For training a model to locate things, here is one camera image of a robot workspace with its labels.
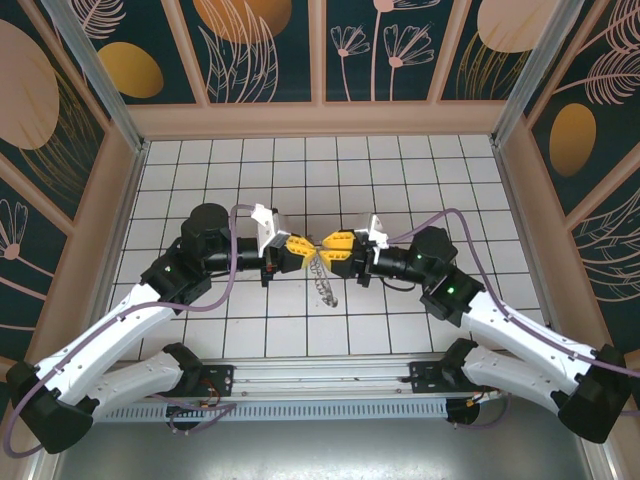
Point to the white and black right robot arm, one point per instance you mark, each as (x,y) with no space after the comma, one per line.
(520,345)

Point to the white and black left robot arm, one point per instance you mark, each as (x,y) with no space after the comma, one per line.
(115,345)

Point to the grey metal shelf plate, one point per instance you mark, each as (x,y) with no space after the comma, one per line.
(325,455)

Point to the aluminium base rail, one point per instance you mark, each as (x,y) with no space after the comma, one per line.
(320,372)

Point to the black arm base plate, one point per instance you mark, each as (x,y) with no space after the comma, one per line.
(220,380)
(425,377)

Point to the aluminium corner post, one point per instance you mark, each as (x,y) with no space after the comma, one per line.
(525,80)
(105,85)

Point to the aluminium side frame rail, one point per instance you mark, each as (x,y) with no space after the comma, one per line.
(42,467)
(602,462)

